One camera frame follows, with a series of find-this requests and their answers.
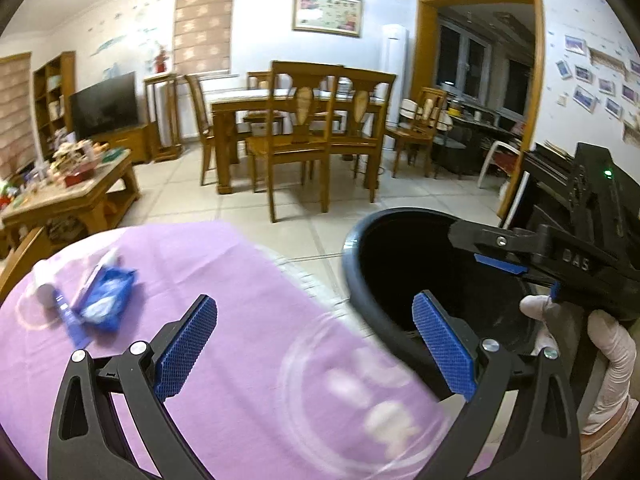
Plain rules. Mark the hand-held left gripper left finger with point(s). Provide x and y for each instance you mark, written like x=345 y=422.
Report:
x=187 y=345

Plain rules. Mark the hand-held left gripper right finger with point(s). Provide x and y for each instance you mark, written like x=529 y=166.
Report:
x=442 y=345

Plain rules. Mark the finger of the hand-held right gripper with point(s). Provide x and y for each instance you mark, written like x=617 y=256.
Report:
x=500 y=262
x=555 y=293

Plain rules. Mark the black round trash bin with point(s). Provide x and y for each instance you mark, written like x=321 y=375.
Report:
x=385 y=255

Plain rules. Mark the person's right hand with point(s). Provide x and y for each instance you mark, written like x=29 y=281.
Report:
x=616 y=360

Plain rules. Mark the purple printed cloth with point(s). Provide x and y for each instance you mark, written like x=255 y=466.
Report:
x=235 y=285

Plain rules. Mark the blue plastic packet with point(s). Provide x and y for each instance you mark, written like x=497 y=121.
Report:
x=110 y=297

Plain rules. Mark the white plastic chair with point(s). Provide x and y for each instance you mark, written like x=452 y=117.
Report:
x=500 y=152

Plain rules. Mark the thin white tube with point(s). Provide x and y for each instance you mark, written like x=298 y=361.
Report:
x=102 y=270

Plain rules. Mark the blue tube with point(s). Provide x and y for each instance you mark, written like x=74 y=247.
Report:
x=70 y=320

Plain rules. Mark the dark side table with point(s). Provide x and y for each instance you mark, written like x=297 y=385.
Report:
x=475 y=140

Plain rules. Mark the small white bottle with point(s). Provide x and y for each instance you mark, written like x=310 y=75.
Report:
x=45 y=282

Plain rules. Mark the wooden dining chair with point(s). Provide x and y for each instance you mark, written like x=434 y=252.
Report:
x=367 y=110
x=295 y=147
x=425 y=110
x=260 y=80

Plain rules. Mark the wooden coffee table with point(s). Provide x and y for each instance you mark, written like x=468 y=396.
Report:
x=100 y=185

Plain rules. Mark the wooden armrest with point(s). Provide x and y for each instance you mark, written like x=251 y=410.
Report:
x=22 y=265

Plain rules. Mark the dark window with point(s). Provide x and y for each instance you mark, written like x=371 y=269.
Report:
x=475 y=65

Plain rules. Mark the white standing air conditioner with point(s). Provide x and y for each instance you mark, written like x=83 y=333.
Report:
x=395 y=85

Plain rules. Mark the wooden television stand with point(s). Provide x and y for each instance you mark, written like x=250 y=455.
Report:
x=125 y=142

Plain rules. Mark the coffee table clutter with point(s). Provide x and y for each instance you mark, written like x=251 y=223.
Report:
x=75 y=160

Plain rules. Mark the curved back wooden chair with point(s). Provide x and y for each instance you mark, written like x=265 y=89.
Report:
x=197 y=110

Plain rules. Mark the tall wooden plant stand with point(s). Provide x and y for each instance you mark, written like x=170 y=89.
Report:
x=162 y=110

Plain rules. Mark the wooden dining table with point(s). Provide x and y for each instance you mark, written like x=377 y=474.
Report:
x=235 y=105

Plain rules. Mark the black flat television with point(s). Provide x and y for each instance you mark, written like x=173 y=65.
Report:
x=102 y=105

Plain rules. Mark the wooden open bookshelf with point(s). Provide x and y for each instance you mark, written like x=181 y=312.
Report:
x=52 y=95

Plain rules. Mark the red flower arrangement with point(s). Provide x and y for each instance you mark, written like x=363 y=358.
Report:
x=160 y=60

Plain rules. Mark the patterned window blind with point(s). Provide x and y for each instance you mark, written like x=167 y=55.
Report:
x=14 y=115
x=202 y=30

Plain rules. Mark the wooden wall shelf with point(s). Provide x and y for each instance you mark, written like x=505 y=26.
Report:
x=632 y=132
x=607 y=57

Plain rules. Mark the group of wall photo frames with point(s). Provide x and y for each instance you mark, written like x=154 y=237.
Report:
x=584 y=97

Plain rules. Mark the wooden door frame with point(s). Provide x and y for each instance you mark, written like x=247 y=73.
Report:
x=535 y=85

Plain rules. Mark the large framed wall picture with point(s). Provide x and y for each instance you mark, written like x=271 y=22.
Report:
x=327 y=12

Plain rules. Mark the blue wall decals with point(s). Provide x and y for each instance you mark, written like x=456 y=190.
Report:
x=107 y=45

